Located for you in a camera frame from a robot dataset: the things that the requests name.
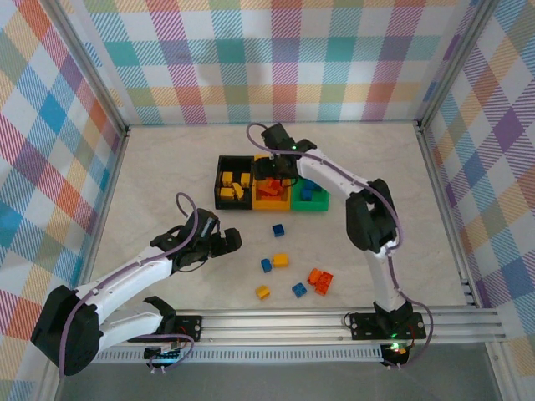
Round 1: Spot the yellow plastic bin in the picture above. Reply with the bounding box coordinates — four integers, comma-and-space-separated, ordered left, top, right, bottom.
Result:
252, 155, 293, 211

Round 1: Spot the black plastic bin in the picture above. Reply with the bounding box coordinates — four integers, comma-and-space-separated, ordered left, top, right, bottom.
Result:
213, 155, 257, 211

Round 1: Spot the green plastic bin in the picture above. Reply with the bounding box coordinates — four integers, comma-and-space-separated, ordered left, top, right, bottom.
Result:
291, 166, 331, 213

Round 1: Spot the plaid fabric backdrop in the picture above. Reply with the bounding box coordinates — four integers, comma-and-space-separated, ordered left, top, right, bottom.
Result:
53, 0, 486, 126
417, 0, 535, 401
0, 0, 126, 401

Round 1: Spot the black controller board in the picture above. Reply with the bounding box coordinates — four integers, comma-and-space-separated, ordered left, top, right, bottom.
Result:
144, 345, 186, 363
382, 340, 410, 368

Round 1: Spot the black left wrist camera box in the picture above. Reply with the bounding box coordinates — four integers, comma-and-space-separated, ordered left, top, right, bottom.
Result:
194, 208, 221, 243

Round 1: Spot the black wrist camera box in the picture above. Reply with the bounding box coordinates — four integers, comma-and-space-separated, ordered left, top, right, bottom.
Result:
194, 208, 221, 243
261, 123, 294, 152

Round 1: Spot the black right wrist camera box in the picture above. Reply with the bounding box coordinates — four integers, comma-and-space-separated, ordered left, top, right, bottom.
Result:
261, 123, 294, 152

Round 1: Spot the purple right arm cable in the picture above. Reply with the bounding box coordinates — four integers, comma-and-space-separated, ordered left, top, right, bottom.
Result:
245, 122, 436, 371

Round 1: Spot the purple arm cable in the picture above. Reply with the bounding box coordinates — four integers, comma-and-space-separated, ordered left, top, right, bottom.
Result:
58, 191, 198, 377
245, 122, 436, 371

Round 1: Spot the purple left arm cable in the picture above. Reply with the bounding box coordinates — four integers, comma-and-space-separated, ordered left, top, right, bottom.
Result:
58, 191, 198, 377

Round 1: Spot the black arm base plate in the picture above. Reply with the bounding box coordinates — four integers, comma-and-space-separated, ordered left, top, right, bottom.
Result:
141, 315, 203, 344
349, 312, 427, 340

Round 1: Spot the aluminium mounting rail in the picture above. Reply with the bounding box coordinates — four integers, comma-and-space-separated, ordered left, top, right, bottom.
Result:
44, 307, 507, 348

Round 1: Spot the aluminium side rail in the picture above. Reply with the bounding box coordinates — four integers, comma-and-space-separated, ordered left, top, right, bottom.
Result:
70, 124, 130, 314
415, 120, 482, 308

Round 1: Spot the grey slotted cable duct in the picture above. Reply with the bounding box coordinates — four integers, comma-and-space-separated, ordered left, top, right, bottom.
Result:
94, 349, 384, 363

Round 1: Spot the aluminium frame post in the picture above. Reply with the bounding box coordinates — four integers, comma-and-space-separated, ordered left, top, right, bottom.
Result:
415, 0, 502, 131
41, 0, 131, 135

